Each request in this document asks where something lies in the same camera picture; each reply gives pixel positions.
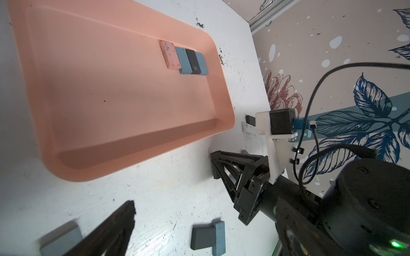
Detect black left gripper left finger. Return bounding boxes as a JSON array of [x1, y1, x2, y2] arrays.
[[66, 201, 136, 256]]

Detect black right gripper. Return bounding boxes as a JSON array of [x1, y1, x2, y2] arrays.
[[210, 150, 278, 226]]

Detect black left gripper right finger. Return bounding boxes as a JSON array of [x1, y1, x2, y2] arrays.
[[276, 198, 346, 256]]

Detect teal eraser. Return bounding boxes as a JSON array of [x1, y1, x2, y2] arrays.
[[212, 221, 226, 256], [175, 48, 192, 75], [195, 52, 209, 76]]

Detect pink eraser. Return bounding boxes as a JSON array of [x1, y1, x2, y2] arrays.
[[160, 41, 181, 70]]

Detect pink plastic storage tray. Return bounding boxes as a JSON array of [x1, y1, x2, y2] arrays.
[[6, 1, 235, 182]]

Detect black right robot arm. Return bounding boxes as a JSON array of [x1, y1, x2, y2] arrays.
[[210, 151, 410, 256]]

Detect grey-blue eraser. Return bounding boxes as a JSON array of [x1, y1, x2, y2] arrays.
[[39, 220, 83, 256]]

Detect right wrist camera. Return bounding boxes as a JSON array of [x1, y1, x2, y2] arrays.
[[255, 108, 297, 183]]

